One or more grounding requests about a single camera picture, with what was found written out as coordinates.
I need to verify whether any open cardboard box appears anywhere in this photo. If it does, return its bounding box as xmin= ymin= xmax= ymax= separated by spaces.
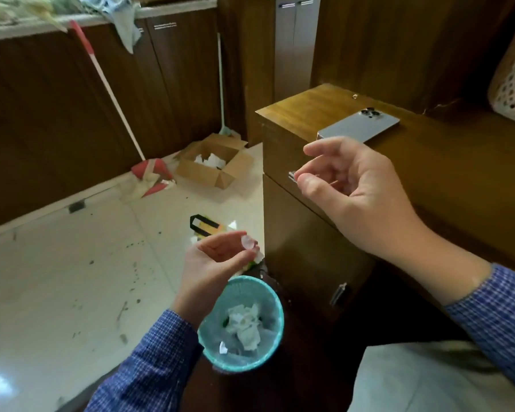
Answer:
xmin=174 ymin=133 xmax=254 ymax=190

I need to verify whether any person's right hand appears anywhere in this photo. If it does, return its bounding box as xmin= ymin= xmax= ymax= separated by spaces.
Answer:
xmin=289 ymin=136 xmax=431 ymax=259

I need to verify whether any yellow and black bag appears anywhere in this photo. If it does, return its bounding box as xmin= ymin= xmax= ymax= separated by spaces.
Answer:
xmin=189 ymin=214 xmax=227 ymax=241

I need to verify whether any light blue cloth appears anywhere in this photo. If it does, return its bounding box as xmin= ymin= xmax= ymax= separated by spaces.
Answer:
xmin=79 ymin=0 xmax=142 ymax=54

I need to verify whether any beige woven basket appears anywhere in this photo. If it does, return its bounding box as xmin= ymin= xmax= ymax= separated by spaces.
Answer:
xmin=487 ymin=10 xmax=515 ymax=126

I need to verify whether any person's left hand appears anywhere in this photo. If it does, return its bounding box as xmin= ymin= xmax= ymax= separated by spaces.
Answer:
xmin=171 ymin=230 xmax=264 ymax=329

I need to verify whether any person's right forearm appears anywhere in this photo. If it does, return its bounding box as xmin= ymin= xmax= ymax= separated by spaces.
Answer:
xmin=369 ymin=225 xmax=515 ymax=404

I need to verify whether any person's left forearm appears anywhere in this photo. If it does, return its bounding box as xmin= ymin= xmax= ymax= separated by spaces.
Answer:
xmin=84 ymin=292 xmax=203 ymax=412

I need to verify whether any red and white mop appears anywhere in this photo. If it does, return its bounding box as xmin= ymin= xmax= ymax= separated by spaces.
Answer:
xmin=69 ymin=20 xmax=177 ymax=199

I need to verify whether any pale clutter on countertop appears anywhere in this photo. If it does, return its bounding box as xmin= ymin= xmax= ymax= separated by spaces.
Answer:
xmin=0 ymin=0 xmax=76 ymax=32

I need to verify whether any teal mesh waste basket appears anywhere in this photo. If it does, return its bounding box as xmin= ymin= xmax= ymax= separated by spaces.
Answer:
xmin=197 ymin=275 xmax=285 ymax=374

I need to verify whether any silver smartphone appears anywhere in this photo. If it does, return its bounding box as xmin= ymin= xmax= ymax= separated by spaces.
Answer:
xmin=317 ymin=107 xmax=401 ymax=144

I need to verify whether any dark brown kitchen cabinet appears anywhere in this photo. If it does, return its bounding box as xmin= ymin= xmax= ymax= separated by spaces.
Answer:
xmin=0 ymin=8 xmax=224 ymax=233

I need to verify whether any clear plastic piece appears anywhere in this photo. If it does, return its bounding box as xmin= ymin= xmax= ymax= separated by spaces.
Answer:
xmin=239 ymin=235 xmax=265 ymax=263

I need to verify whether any crumpled white tissue paper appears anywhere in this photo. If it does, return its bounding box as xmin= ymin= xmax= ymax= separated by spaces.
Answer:
xmin=220 ymin=303 xmax=263 ymax=356

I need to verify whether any silver cabinet door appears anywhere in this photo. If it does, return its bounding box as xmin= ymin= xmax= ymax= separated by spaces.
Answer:
xmin=274 ymin=0 xmax=322 ymax=102

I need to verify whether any brown wooden bedside cabinet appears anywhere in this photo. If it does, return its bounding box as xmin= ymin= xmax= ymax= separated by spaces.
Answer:
xmin=255 ymin=83 xmax=515 ymax=348

